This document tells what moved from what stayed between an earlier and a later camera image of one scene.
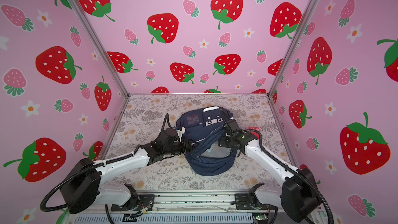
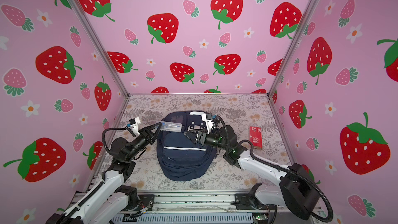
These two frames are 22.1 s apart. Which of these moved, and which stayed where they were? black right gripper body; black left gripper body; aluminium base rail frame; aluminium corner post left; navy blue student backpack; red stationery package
Moved: black right gripper body; navy blue student backpack; black left gripper body
Stayed: aluminium base rail frame; aluminium corner post left; red stationery package
